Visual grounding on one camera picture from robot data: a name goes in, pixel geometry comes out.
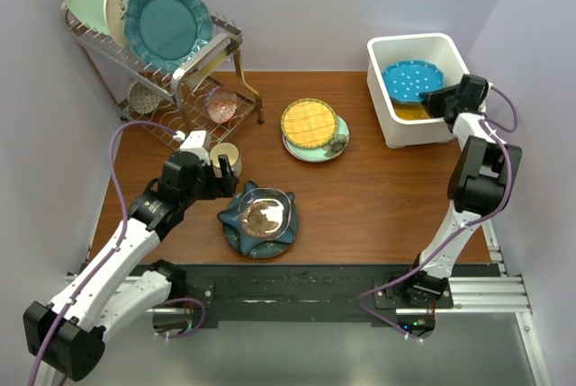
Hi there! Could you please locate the orange dotted scalloped plate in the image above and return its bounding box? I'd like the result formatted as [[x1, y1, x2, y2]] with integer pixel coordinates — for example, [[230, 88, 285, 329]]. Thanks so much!
[[392, 102, 430, 121]]

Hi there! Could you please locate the teal dotted scalloped plate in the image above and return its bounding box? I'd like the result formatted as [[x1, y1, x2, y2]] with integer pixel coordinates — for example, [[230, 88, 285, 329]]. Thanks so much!
[[382, 59, 445, 104]]

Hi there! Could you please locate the white plastic bin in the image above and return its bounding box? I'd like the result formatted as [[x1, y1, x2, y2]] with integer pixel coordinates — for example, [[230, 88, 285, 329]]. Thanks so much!
[[367, 32, 469, 148]]

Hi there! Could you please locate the yellow woven pattern plate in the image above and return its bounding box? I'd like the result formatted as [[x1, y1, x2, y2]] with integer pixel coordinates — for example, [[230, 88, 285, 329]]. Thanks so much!
[[281, 98, 338, 149]]

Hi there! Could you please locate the mint floral plate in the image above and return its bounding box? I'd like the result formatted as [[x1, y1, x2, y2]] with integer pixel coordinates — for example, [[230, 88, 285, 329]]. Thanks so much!
[[283, 116, 350, 163]]

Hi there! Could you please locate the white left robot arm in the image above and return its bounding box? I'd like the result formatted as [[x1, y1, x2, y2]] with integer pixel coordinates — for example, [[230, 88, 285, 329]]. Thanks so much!
[[23, 148, 239, 385]]

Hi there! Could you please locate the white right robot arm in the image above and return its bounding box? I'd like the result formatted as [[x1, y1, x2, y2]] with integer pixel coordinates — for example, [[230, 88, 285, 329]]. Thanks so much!
[[376, 74, 523, 308]]

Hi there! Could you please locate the cream mug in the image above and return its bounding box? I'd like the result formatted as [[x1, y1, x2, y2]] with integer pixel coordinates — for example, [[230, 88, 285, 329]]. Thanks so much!
[[209, 142, 242, 177]]

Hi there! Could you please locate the dark blue square plate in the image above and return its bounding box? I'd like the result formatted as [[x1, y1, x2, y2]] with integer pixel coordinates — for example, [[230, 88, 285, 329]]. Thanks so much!
[[217, 181, 298, 256]]

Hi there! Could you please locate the clear glass textured dish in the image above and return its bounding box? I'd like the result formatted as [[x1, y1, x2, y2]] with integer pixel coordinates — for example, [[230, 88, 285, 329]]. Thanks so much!
[[238, 187, 292, 239]]

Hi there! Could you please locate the red patterned small bowl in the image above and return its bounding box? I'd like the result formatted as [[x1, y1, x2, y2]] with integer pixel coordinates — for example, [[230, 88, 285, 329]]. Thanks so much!
[[205, 86, 238, 124]]

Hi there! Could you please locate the metal dish rack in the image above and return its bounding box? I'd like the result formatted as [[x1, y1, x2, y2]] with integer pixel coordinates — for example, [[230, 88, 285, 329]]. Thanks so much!
[[60, 4, 265, 145]]

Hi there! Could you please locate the white patterned small bowl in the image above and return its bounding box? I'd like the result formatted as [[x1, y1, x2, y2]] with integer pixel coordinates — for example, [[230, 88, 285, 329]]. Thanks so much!
[[127, 81, 163, 114]]

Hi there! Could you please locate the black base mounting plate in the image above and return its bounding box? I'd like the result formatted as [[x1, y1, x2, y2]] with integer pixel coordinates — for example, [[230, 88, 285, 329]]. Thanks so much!
[[178, 264, 408, 328]]

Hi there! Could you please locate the teal scalloped large plate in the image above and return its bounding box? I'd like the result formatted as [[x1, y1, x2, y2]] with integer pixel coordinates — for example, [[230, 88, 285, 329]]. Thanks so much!
[[123, 0, 213, 73]]

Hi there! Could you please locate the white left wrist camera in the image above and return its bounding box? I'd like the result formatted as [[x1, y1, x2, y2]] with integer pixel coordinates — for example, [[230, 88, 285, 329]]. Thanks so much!
[[172, 130, 211, 164]]

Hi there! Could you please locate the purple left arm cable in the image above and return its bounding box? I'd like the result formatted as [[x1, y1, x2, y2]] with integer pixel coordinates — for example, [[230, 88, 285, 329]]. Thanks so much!
[[26, 120, 208, 386]]

